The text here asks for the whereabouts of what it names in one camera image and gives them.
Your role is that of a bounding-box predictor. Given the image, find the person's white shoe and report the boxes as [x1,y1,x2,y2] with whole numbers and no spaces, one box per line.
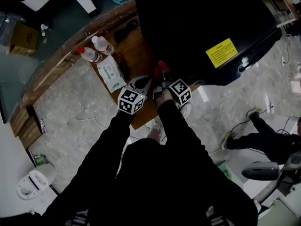
[177,102,193,120]
[145,119,163,137]

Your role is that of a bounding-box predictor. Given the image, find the person's black clothed body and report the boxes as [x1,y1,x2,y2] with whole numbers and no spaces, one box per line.
[68,137,259,226]

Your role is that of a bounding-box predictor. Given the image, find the black coiled power cord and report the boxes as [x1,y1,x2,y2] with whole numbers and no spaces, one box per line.
[113,18,140,44]

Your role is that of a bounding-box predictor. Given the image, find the white wet wipes pack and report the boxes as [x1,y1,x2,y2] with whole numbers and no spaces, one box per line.
[96,55,127,94]

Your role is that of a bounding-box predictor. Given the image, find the person's white right shoe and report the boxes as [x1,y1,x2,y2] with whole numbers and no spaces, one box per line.
[177,102,193,120]

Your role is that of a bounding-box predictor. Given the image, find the person's right forearm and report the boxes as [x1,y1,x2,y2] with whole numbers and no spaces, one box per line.
[156,99,214,164]

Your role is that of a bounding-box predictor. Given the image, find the black mini fridge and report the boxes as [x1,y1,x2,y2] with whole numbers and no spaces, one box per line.
[133,0,283,87]

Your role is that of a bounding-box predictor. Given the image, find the red cloth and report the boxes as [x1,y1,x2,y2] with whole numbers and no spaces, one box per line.
[154,60,174,80]

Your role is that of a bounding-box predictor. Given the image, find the person's left forearm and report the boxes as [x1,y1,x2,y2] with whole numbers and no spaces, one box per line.
[41,109,136,221]

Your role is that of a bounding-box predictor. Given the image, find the grey office chair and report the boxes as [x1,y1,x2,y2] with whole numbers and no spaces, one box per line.
[241,151,301,197]

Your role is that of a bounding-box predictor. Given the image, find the person's white left shoe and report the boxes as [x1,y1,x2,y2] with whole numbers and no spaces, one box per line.
[145,119,163,137]

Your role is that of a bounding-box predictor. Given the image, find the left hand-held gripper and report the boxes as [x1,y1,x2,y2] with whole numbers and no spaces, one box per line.
[117,75,153,116]

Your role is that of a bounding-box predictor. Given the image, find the white floor cable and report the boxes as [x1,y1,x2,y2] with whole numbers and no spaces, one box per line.
[43,109,108,176]

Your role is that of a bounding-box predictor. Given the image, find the clear white-capped water bottle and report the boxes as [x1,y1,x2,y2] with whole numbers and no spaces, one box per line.
[91,35,115,56]

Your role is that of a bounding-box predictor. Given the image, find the brown cardboard box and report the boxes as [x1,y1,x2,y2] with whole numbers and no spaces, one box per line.
[5,22,40,57]

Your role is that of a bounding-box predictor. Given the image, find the white round floor device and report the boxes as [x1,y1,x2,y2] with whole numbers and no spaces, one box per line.
[16,163,58,200]

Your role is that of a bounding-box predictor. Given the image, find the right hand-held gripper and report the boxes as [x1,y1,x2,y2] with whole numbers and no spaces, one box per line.
[152,68,192,106]

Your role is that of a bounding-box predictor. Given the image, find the clear red-capped bottle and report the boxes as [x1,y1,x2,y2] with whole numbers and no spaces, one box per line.
[77,46,102,64]

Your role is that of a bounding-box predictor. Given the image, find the person's right hand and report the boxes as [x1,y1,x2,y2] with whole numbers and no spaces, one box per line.
[156,89,175,107]

